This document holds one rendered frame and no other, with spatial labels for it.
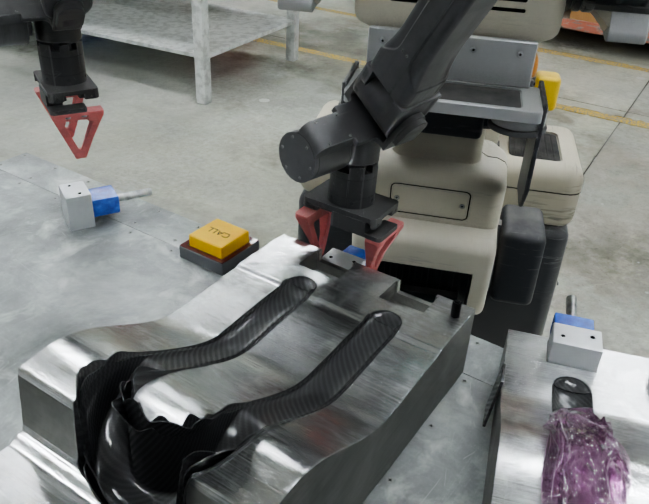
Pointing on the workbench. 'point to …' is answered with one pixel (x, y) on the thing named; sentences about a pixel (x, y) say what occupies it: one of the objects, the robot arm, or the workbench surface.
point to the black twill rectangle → (494, 394)
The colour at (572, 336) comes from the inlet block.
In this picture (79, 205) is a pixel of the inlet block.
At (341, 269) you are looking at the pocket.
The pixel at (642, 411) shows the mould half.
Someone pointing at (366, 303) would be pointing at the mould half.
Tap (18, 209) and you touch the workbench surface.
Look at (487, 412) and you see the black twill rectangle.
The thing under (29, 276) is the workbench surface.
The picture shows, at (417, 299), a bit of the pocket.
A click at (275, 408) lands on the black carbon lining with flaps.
